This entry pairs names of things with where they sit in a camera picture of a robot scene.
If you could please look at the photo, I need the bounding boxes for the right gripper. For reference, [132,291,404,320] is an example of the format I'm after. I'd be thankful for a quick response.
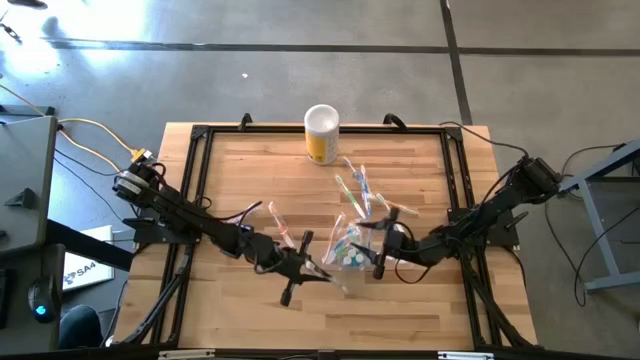
[349,207,426,280]

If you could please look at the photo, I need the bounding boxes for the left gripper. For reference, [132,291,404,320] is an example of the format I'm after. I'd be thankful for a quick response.
[257,230,333,307]

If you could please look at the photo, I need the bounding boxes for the blue toothbrush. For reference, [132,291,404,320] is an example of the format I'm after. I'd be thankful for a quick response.
[343,156,374,217]
[332,234,357,259]
[359,164,375,211]

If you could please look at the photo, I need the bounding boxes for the clear plastic zip bag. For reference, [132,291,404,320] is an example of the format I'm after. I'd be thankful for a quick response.
[324,222,375,275]

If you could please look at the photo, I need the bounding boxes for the orange toothbrush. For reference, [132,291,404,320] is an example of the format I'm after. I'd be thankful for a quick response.
[322,212,347,265]
[374,193,421,217]

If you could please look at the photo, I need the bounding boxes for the white yellow wipes canister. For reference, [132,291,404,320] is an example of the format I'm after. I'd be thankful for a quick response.
[303,103,341,166]

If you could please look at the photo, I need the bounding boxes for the black metal bar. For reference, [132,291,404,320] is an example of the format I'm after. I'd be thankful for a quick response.
[47,219,136,274]

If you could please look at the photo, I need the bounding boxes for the white printed sign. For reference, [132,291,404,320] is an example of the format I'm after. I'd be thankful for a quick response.
[62,224,116,293]

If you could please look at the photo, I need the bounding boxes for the person's leg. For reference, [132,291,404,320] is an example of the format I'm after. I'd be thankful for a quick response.
[58,304,104,350]

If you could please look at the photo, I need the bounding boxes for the blue-grey metal table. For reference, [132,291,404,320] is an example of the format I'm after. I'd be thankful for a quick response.
[557,137,640,295]

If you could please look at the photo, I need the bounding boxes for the black computer mouse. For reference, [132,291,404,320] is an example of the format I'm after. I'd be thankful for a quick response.
[27,274,62,324]

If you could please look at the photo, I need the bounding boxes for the grey desk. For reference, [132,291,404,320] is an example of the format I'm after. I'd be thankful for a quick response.
[0,103,67,354]

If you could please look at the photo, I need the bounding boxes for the black chair base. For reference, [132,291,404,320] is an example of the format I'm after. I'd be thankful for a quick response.
[0,0,49,45]

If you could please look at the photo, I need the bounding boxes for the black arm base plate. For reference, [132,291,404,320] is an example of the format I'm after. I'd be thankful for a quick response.
[122,216,207,246]
[446,206,530,250]

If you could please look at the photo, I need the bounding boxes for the silver metal bracket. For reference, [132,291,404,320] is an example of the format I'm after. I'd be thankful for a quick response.
[157,349,217,360]
[437,350,497,360]

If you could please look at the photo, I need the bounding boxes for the yellow cable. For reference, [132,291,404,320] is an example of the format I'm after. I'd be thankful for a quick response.
[0,83,146,156]
[59,129,124,171]

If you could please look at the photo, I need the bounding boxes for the black plastic bracket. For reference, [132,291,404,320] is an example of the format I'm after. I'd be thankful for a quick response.
[3,187,37,209]

